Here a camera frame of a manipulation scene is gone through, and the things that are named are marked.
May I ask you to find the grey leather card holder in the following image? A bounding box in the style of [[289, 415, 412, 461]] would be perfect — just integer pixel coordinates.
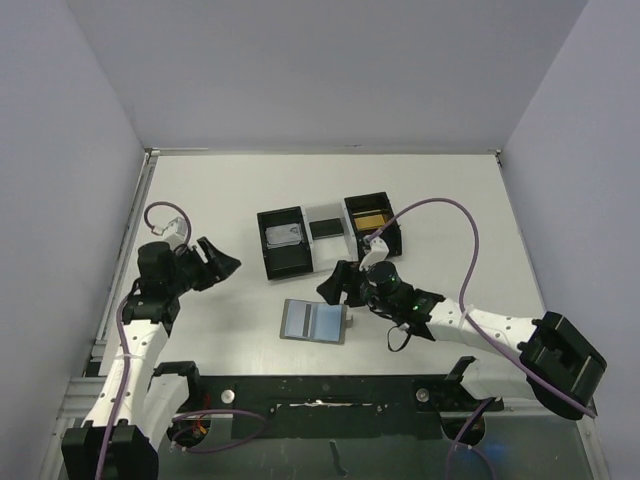
[[279, 299, 353, 345]]

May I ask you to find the black white three-bin tray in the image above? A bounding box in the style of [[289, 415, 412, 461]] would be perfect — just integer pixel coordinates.
[[257, 192, 394, 280]]

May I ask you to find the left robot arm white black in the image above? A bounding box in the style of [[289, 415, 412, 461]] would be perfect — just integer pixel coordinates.
[[61, 237, 241, 479]]

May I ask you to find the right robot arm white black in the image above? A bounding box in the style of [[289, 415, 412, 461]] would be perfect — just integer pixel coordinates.
[[317, 261, 607, 420]]

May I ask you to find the black card in middle bin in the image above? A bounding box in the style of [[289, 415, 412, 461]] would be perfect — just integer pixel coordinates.
[[309, 218, 344, 240]]

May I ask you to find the gold card in right bin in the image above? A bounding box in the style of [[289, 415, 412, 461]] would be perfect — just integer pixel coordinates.
[[353, 210, 390, 232]]

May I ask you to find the silver card in left bin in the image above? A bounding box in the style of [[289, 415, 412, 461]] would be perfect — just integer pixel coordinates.
[[265, 223, 306, 249]]

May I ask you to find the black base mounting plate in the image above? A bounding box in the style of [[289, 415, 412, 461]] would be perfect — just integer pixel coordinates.
[[169, 374, 480, 441]]

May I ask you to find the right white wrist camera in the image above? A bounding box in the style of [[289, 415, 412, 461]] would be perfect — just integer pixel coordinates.
[[359, 237, 389, 271]]

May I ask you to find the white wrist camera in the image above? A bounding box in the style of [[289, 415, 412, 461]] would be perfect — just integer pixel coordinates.
[[151, 217, 191, 249], [359, 237, 389, 271]]

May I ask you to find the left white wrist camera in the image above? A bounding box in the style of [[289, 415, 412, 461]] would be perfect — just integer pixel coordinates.
[[151, 217, 191, 249]]

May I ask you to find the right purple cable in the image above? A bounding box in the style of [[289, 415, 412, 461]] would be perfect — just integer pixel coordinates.
[[363, 198, 599, 480]]

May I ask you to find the purple cable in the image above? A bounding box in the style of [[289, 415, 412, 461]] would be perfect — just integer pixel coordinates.
[[94, 201, 271, 480], [363, 198, 599, 480]]

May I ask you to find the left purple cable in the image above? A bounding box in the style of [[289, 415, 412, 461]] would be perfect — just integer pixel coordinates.
[[94, 201, 271, 480]]

